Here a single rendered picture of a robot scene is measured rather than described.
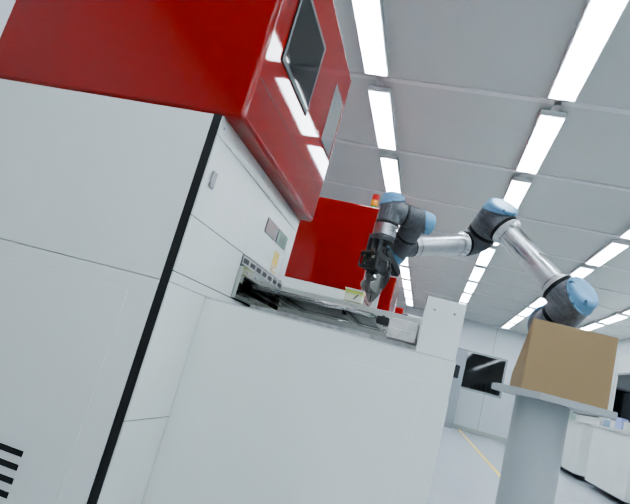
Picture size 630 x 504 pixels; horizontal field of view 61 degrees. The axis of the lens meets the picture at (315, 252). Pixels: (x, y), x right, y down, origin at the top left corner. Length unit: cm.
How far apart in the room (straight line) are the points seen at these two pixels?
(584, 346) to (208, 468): 113
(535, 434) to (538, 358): 22
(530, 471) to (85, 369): 126
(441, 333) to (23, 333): 95
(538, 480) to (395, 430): 66
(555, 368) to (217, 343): 100
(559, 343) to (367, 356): 71
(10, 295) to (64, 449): 37
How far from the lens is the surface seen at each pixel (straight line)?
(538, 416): 181
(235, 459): 134
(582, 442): 1009
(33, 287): 138
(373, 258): 170
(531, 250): 199
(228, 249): 145
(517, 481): 182
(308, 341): 129
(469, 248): 209
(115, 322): 125
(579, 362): 180
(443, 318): 134
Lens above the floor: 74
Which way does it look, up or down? 11 degrees up
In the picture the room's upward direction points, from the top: 15 degrees clockwise
